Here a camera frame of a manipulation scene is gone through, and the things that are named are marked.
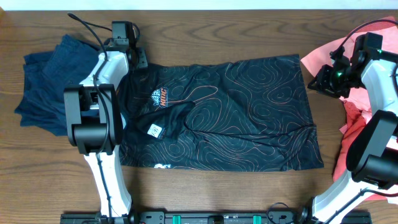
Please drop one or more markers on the black orange patterned jersey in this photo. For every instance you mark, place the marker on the black orange patterned jersey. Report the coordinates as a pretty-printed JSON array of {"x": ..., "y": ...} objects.
[{"x": 246, "y": 116}]

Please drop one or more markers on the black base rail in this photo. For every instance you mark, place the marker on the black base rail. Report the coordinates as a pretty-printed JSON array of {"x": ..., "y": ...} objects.
[{"x": 204, "y": 218}]

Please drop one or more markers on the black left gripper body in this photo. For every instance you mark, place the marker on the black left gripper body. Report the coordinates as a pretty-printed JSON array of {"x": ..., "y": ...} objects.
[{"x": 140, "y": 60}]

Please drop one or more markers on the folded navy blue shorts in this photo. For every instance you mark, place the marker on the folded navy blue shorts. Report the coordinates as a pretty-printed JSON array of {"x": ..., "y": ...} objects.
[{"x": 46, "y": 74}]

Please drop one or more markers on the red shirt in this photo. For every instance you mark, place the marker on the red shirt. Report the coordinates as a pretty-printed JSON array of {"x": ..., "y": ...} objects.
[{"x": 357, "y": 105}]

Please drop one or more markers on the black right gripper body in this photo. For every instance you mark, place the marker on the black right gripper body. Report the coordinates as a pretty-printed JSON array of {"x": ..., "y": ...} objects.
[{"x": 336, "y": 83}]

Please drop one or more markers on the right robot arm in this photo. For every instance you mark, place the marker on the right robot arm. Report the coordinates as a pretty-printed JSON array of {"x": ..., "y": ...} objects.
[{"x": 371, "y": 164}]

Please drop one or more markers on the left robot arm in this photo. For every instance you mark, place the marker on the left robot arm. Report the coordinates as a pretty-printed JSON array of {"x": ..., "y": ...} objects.
[{"x": 95, "y": 124}]

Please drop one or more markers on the coral pink shirt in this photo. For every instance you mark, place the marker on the coral pink shirt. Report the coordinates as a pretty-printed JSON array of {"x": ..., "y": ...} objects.
[{"x": 372, "y": 68}]

